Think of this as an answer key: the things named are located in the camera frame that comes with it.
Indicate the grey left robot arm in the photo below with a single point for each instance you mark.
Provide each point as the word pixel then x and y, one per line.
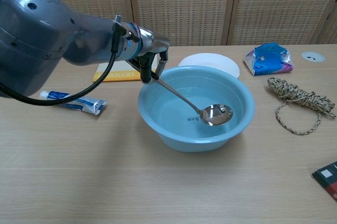
pixel 39 37

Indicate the dark red black book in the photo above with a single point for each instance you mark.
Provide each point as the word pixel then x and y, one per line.
pixel 327 179

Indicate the blue tissue pack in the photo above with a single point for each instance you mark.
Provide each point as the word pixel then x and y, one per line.
pixel 268 61

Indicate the white round plate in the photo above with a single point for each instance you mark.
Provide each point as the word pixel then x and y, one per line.
pixel 210 61

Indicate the light blue plastic basin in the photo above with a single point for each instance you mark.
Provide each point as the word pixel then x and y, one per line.
pixel 196 108

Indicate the woven folding screen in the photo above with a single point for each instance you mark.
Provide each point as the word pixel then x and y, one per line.
pixel 210 8

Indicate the yellow Lexicon book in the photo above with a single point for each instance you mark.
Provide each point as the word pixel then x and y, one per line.
pixel 118 75

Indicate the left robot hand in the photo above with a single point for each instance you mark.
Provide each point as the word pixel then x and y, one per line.
pixel 147 48

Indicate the blue white toothpaste tube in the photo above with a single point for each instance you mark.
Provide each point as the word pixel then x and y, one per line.
pixel 79 103

